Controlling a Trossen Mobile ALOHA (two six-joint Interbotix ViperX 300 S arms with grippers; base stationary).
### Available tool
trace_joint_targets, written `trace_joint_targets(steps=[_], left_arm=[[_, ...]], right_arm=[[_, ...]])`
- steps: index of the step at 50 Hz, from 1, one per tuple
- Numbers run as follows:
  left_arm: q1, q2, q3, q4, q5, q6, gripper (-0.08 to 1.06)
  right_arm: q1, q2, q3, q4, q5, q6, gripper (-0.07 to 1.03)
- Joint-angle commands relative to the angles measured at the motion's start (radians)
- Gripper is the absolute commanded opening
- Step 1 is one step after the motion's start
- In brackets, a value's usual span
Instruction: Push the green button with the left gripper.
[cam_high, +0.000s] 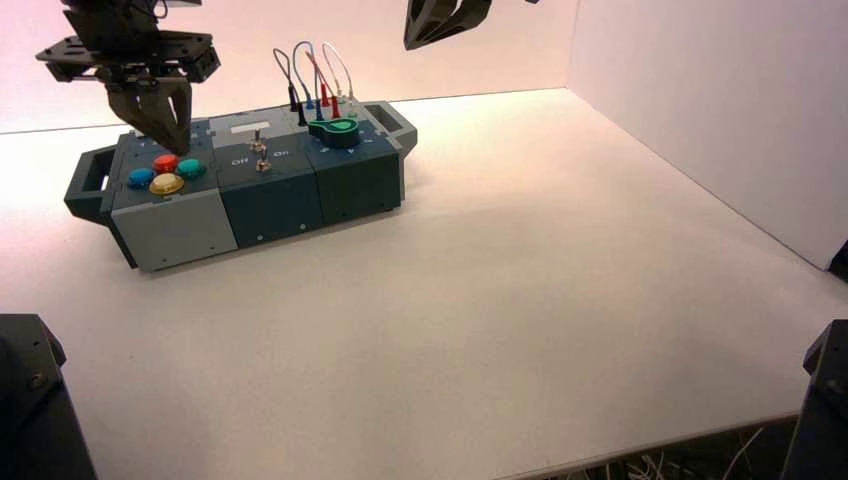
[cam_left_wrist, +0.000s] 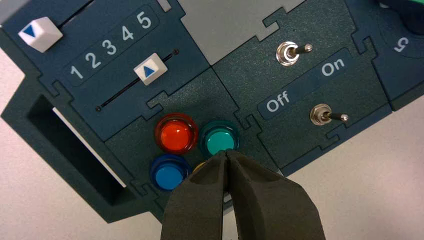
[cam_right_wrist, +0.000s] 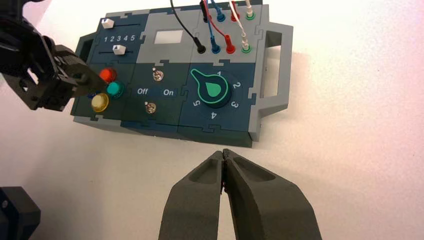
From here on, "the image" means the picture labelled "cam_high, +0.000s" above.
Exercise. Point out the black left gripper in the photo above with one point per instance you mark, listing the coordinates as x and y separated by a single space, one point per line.
132 56

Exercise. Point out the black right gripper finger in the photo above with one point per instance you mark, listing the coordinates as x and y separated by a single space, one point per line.
424 26
474 13

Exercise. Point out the green push button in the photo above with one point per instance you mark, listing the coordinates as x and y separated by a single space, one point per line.
191 169

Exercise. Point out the red push button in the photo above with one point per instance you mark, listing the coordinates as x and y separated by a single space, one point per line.
165 164

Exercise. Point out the blue push button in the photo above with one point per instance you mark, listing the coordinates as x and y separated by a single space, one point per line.
141 177

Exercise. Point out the yellow push button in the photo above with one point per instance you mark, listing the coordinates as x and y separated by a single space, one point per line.
166 185

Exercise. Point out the green rotary knob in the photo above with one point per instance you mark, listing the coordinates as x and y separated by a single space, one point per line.
338 132

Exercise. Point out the blue grey control box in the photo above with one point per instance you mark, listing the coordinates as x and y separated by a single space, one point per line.
265 199

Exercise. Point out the metal toggle switch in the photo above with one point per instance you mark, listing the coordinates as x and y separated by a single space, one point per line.
264 161
257 140

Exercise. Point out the black object at wall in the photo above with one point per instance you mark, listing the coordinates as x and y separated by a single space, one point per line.
840 265

